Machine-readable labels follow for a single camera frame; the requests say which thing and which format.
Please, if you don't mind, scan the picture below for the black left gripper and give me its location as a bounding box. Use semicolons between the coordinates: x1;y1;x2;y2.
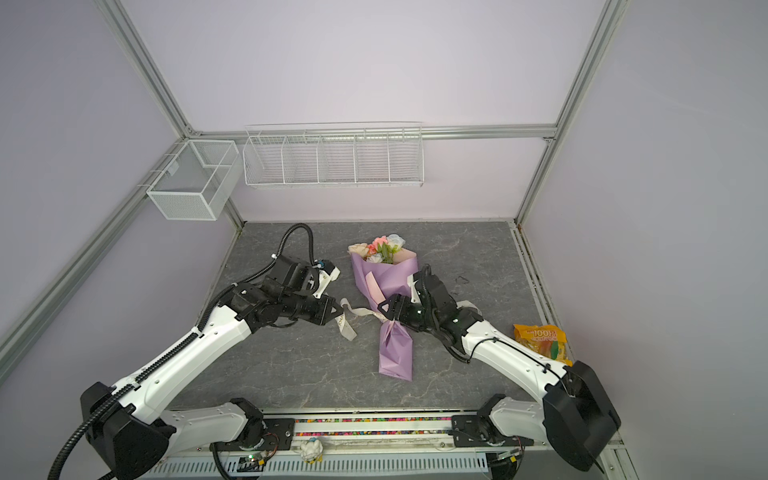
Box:
282;289;345;326

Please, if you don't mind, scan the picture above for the pink purple wrapping paper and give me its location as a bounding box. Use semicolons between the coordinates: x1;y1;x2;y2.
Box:
350;249;419;381

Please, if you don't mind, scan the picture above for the white fake rose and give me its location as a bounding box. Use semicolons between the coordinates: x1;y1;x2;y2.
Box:
387;234;405;253
366;253;384;264

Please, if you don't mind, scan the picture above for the cream printed ribbon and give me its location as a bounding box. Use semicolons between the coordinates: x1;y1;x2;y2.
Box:
333;297;481;343

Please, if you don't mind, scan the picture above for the red pink fake rose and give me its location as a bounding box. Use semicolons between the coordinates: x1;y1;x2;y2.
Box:
368;237;388;255

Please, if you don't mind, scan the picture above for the cream fake rose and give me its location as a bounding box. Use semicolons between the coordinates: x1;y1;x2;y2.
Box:
347;243;369;258

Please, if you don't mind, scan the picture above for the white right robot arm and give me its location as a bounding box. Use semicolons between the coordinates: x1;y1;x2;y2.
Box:
378;289;621;471

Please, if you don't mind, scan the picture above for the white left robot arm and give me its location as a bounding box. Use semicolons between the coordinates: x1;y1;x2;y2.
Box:
47;279;342;479

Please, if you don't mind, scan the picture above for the yellow snack bag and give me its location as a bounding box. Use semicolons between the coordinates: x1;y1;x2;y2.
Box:
513;324;573;366

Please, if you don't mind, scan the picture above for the white mesh box basket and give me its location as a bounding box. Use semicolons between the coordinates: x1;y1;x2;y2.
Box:
147;140;244;221

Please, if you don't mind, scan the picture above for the white crumpled toy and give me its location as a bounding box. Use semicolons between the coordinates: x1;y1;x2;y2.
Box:
300;437;324;464

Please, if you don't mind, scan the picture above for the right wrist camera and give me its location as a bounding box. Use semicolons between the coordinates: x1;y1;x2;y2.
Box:
412;264;456;309

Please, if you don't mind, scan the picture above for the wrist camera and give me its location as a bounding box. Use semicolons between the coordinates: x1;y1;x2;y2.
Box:
262;255;340;298
412;264;456;309

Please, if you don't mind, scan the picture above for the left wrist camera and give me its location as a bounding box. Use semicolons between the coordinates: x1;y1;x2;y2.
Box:
262;255;340;298

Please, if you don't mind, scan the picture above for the front rail base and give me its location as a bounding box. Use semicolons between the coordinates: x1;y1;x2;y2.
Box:
107;409;625;480

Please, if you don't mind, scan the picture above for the white wire shelf basket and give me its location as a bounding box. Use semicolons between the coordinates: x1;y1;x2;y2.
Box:
242;122;425;188

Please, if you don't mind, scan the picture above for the aluminium enclosure frame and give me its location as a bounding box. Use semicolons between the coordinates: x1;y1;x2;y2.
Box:
1;1;628;382

